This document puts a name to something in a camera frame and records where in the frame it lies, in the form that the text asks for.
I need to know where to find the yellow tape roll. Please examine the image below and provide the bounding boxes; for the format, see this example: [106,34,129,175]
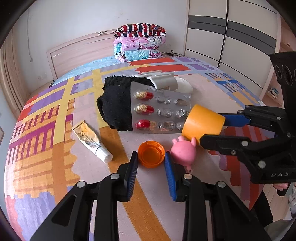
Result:
[182,104,226,144]

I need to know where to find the pink pig toy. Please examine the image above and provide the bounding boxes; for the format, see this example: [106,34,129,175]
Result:
[170,136,197,173]

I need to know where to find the orange bottle cap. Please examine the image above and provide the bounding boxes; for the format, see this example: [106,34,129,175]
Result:
[137,141,165,168]

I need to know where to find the silver pill blister pack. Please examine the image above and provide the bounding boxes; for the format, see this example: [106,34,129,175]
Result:
[130,82,191,134]

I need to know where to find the cream ointment tube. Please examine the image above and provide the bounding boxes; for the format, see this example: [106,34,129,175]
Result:
[72,120,113,164]

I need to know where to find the white grey sliding wardrobe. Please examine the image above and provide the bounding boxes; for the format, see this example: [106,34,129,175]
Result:
[185,1,278,96]

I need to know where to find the colourful patterned bed mat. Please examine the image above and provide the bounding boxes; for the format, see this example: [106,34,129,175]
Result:
[4,57,264,240]

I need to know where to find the white cardboard tube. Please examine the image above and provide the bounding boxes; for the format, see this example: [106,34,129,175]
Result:
[169,77,193,93]

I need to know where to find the black knitted cloth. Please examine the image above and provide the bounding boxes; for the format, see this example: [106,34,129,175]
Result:
[97,75,153,132]

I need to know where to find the light blue bed quilt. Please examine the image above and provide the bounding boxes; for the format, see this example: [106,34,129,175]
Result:
[50,56,128,87]

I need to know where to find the light wood headboard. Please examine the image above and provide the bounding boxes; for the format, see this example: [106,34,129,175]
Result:
[47,30,115,80]

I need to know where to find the striped folded blanket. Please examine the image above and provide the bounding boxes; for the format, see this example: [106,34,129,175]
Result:
[113,23,166,38]

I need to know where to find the pink cartoon folded quilt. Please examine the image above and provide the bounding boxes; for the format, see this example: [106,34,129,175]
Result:
[113,36,166,62]

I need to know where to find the black cables on nightstand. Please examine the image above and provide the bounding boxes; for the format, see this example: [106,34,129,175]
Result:
[162,50,185,58]

